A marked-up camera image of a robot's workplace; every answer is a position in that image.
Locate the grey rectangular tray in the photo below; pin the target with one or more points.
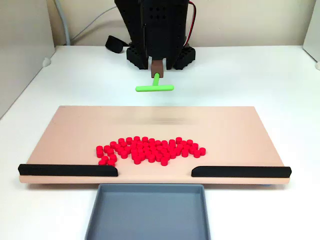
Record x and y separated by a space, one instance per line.
150 215

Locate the black board edge rail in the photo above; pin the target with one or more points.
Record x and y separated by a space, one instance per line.
62 170
237 172

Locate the red cylindrical granule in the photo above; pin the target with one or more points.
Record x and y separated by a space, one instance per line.
159 147
185 150
132 145
104 158
133 142
145 149
177 149
150 140
106 148
120 149
178 139
128 139
202 149
159 155
99 148
195 144
145 144
166 154
192 148
171 141
123 144
113 157
189 141
172 152
165 145
164 159
157 142
186 146
124 153
170 148
147 152
151 144
171 145
144 139
127 148
133 150
116 146
179 146
152 148
136 138
137 158
164 150
110 151
163 142
197 151
111 162
141 154
120 140
102 162
151 156
112 144
183 142
139 146
99 152
134 154
139 150
154 152
139 143

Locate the beige flat board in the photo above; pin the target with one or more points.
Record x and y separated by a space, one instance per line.
75 130

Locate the green T-shaped push tool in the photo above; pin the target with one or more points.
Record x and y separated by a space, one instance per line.
155 88

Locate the blue board foot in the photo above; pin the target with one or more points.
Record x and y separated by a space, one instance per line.
265 185

